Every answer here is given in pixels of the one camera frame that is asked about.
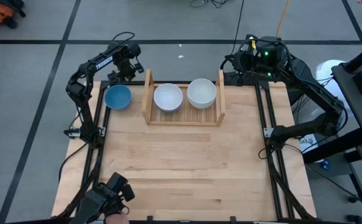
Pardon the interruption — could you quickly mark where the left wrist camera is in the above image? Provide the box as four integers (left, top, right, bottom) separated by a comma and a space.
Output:
133, 61, 145, 75

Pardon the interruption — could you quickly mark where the wooden slatted shelf rack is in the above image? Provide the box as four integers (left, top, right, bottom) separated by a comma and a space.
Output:
141, 67, 226, 127

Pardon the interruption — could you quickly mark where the white paper label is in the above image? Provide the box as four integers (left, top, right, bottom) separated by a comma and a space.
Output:
298, 133, 319, 154

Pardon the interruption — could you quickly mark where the yellow cable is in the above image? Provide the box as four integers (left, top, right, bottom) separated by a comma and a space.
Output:
276, 0, 292, 37

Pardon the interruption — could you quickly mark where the white trash bin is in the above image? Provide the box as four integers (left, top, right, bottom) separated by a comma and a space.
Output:
305, 58, 353, 118

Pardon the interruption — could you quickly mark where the black floor cable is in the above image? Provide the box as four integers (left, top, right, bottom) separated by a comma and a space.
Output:
220, 0, 246, 71

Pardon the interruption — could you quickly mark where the blue bowl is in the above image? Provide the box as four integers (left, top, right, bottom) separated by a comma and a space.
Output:
104, 84, 132, 111

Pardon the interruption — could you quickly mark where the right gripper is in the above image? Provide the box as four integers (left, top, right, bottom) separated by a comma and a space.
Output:
223, 45, 263, 79

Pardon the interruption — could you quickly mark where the person's hand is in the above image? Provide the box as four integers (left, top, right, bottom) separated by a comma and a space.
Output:
105, 212, 130, 224

